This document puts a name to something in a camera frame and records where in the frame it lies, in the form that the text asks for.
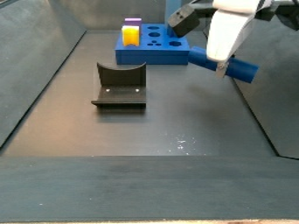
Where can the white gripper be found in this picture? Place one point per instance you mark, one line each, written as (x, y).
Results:
(229, 27)

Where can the blue cylinder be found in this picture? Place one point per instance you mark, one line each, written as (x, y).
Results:
(239, 69)

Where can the blue shape-sorter block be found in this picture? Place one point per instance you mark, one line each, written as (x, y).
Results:
(157, 49)

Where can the black curved cradle stand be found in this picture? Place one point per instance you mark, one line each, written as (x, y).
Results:
(121, 86)

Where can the yellow notched block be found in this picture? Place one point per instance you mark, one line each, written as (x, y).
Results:
(131, 35)

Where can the purple block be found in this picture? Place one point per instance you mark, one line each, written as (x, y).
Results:
(133, 21)

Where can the black camera mount box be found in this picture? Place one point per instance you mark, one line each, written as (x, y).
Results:
(181, 22)

